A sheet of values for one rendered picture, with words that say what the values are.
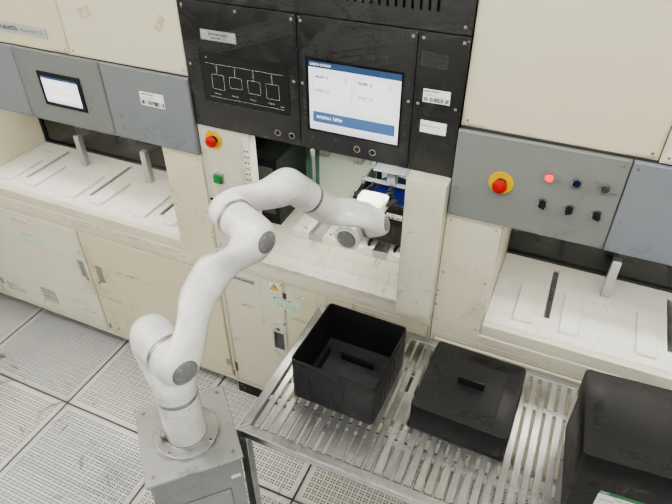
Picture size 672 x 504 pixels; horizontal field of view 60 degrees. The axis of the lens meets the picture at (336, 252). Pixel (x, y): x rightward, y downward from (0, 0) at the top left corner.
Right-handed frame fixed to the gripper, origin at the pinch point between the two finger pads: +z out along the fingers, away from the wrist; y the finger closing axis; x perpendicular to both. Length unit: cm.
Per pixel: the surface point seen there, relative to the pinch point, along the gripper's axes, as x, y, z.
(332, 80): 43.6, -10.5, -17.4
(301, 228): -29.4, -34.3, 4.7
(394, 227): -17.3, 4.6, 3.6
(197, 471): -44, -19, -96
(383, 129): 31.5, 5.5, -17.5
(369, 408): -36, 20, -62
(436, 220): 8.2, 25.1, -22.6
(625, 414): -19, 86, -50
